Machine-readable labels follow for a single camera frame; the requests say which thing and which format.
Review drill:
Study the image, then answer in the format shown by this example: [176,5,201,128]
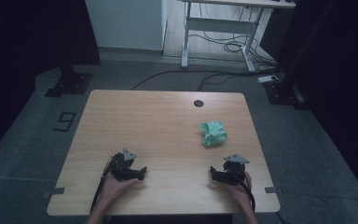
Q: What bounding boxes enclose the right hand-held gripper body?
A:
[220,153,251,187]

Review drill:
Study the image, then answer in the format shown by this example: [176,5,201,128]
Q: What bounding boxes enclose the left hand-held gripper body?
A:
[109,147,139,182]

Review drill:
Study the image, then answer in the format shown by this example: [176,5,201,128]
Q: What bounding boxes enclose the person's right hand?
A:
[226,171,254,204]

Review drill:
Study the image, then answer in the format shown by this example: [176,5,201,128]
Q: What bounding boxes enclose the person's left hand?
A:
[99,155,140,207]

